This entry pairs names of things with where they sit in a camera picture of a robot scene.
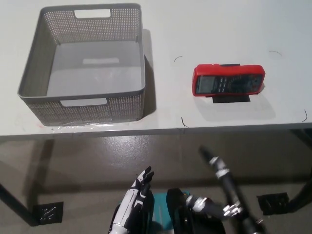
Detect black tape patch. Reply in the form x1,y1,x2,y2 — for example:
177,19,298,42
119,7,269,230
211,94,252,104

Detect black teal robot torso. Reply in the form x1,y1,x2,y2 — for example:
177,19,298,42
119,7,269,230
146,187,227,234

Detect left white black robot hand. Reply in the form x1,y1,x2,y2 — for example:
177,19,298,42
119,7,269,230
107,166,156,234

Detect clear adhesive tape strip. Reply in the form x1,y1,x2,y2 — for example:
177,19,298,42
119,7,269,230
51,121,130,129

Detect black metal table leg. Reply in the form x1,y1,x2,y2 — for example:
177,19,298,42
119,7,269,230
287,129,312,208
0,181,41,226

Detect red digital multimeter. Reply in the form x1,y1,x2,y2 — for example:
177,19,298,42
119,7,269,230
194,63,266,98

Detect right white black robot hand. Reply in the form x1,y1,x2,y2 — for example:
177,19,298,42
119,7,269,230
198,145,231,181

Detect grey perforated plastic basket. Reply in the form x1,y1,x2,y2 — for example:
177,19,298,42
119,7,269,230
17,2,147,127

